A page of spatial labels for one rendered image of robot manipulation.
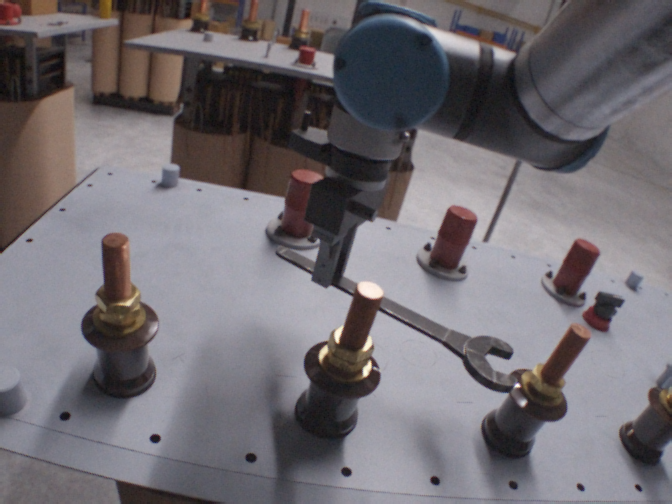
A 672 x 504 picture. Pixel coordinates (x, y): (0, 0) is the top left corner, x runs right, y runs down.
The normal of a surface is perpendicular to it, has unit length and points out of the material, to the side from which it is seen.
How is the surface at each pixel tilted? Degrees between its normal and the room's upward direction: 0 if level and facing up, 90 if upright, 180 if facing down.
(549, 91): 127
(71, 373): 0
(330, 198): 90
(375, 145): 90
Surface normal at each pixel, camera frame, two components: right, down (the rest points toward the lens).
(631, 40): -0.75, 0.66
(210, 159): 0.22, 0.57
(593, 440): 0.21, -0.82
